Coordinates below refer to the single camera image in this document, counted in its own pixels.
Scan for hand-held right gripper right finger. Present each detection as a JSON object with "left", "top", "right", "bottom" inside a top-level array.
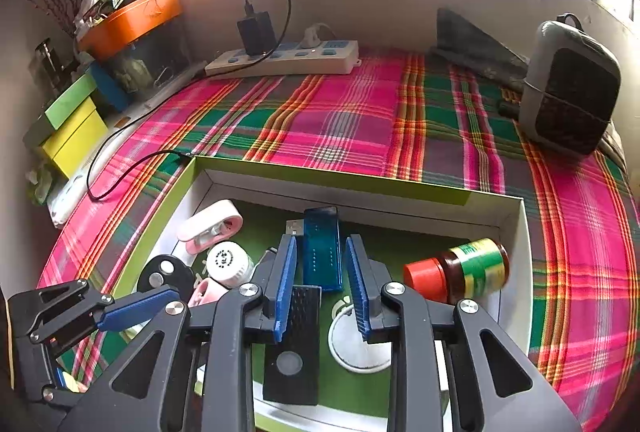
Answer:
[{"left": 345, "top": 233, "right": 583, "bottom": 432}]

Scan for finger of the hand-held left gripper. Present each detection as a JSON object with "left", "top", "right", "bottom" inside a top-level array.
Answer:
[
  {"left": 15, "top": 337, "right": 93, "bottom": 410},
  {"left": 9, "top": 278, "right": 182, "bottom": 345}
]

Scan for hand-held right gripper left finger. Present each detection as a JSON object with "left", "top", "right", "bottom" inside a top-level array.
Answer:
[{"left": 55, "top": 233, "right": 299, "bottom": 432}]

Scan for green cardboard box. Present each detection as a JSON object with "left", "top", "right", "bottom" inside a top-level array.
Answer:
[{"left": 107, "top": 154, "right": 533, "bottom": 432}]

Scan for blue translucent USB device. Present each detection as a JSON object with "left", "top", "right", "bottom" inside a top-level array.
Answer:
[{"left": 302, "top": 206, "right": 345, "bottom": 293}]

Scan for black round case silver buttons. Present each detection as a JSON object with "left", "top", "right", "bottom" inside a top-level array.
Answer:
[{"left": 136, "top": 254, "right": 195, "bottom": 300}]

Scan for white round jar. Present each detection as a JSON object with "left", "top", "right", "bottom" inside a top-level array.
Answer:
[{"left": 205, "top": 241, "right": 255, "bottom": 289}]

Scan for black device with grille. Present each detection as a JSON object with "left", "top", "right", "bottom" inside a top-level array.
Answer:
[{"left": 262, "top": 284, "right": 322, "bottom": 406}]

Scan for red cap bottle green label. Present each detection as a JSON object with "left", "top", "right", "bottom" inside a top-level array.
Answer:
[{"left": 403, "top": 238, "right": 511, "bottom": 305}]

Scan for pale green crumpled bag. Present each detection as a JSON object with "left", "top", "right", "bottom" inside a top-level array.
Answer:
[{"left": 27, "top": 164, "right": 56, "bottom": 208}]

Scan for pink green plaid blanket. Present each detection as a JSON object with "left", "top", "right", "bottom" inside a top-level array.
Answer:
[{"left": 37, "top": 52, "right": 640, "bottom": 432}]

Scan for yellow box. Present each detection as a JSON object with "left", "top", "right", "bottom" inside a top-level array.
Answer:
[{"left": 40, "top": 99, "right": 108, "bottom": 180}]

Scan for green lidded box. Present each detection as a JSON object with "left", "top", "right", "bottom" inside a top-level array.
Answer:
[{"left": 22, "top": 73, "right": 99, "bottom": 145}]

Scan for blue box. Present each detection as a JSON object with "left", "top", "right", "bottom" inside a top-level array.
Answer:
[{"left": 89, "top": 62, "right": 133, "bottom": 113}]

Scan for white power strip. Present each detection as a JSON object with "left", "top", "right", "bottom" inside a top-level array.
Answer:
[{"left": 204, "top": 39, "right": 361, "bottom": 78}]

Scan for clear plastic container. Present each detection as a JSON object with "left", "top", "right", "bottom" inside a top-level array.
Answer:
[{"left": 107, "top": 19, "right": 193, "bottom": 100}]

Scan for white plug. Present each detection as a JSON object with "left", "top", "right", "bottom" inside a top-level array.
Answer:
[{"left": 301, "top": 23, "right": 337, "bottom": 49}]

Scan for glass jar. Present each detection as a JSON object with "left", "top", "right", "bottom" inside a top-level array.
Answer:
[{"left": 34, "top": 38, "right": 71, "bottom": 98}]

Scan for black charger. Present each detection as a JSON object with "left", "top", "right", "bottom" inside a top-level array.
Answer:
[{"left": 236, "top": 11, "right": 277, "bottom": 57}]

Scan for orange plastic tray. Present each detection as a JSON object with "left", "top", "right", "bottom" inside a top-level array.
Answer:
[{"left": 77, "top": 0, "right": 182, "bottom": 62}]

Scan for black charging cable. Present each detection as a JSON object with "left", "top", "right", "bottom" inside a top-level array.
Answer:
[{"left": 86, "top": 0, "right": 292, "bottom": 202}]

